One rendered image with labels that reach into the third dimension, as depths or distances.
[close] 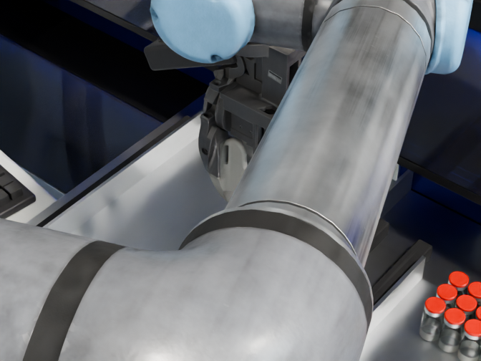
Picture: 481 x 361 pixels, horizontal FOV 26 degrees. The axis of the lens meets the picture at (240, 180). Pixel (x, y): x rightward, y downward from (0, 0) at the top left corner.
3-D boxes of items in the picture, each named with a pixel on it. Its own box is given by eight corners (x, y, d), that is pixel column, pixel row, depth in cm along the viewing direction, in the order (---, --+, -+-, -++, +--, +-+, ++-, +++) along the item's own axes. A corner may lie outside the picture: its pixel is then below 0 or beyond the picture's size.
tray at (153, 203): (240, 102, 135) (240, 81, 133) (411, 189, 123) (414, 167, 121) (46, 249, 116) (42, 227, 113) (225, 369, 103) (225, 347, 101)
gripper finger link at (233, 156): (250, 237, 100) (258, 160, 94) (202, 210, 103) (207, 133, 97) (269, 222, 102) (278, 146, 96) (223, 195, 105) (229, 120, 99)
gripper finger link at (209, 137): (208, 184, 98) (213, 107, 93) (195, 177, 99) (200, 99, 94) (240, 163, 101) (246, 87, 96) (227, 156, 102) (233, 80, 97)
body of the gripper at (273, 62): (269, 172, 94) (272, 63, 85) (197, 133, 98) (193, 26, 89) (320, 130, 98) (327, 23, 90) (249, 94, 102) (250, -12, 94)
